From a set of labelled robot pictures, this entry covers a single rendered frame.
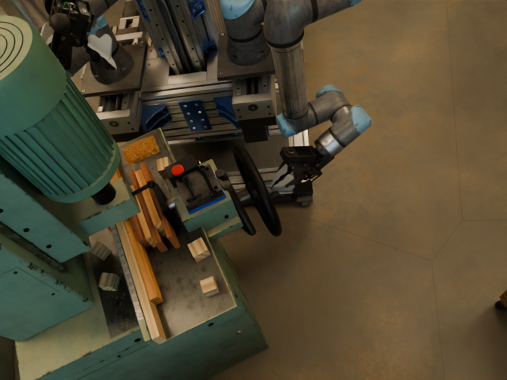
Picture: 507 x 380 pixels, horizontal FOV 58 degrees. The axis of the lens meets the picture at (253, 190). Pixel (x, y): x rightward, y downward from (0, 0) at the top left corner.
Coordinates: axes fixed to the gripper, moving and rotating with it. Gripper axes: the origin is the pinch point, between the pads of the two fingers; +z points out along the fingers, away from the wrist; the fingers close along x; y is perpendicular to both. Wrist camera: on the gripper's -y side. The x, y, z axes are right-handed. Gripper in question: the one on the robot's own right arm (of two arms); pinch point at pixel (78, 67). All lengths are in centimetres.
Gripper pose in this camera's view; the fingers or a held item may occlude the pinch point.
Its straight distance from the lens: 99.7
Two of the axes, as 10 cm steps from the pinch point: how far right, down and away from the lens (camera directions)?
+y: 4.6, -6.5, -6.0
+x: 7.9, -0.1, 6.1
